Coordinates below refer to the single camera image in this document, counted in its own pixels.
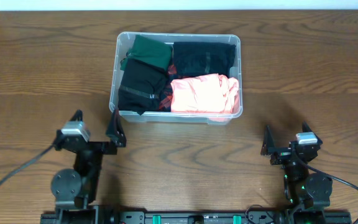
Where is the navy garment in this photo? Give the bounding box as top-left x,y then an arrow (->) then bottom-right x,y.
173,42 -> 236,77

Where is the dark green garment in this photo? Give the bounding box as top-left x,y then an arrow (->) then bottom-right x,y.
121,35 -> 172,72

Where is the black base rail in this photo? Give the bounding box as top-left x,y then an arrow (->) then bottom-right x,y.
40,210 -> 352,224

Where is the red navy plaid shirt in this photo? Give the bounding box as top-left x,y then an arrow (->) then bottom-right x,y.
158,64 -> 185,112

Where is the clear plastic storage bin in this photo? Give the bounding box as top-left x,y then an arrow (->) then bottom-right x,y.
109,31 -> 244,126

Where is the salmon pink garment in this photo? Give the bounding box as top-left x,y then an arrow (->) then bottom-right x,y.
170,73 -> 243,123

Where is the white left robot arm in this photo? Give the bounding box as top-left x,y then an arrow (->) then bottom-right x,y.
40,109 -> 126,224

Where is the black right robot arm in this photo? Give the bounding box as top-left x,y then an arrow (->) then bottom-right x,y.
260,123 -> 333,224

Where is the black garment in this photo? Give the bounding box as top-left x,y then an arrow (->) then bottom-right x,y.
118,59 -> 167,115

